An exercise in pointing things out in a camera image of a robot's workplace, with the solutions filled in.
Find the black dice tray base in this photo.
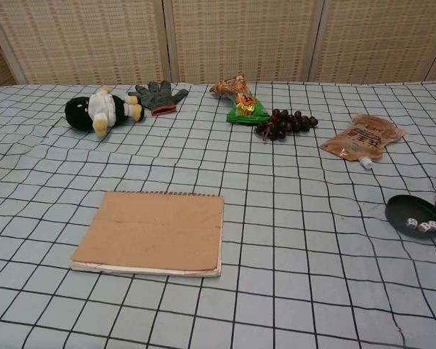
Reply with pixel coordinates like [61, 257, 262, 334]
[384, 194, 436, 241]

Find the green snack packet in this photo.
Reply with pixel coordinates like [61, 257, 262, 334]
[226, 92, 272, 126]

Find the dark red grape bunch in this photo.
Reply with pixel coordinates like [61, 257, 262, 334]
[254, 108, 319, 143]

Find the brown cover spiral notebook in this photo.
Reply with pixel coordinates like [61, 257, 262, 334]
[69, 190, 225, 279]

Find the orange snack packet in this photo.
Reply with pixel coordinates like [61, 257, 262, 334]
[209, 74, 256, 104]

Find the blue checkered tablecloth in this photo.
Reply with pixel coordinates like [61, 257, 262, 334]
[0, 80, 436, 349]

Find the grey knitted work glove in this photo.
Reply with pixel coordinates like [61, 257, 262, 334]
[127, 80, 189, 117]

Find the orange spout pouch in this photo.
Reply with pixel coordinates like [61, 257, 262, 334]
[319, 113, 406, 170]

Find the black and white plush doll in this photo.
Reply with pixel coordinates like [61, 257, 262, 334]
[65, 86, 145, 138]

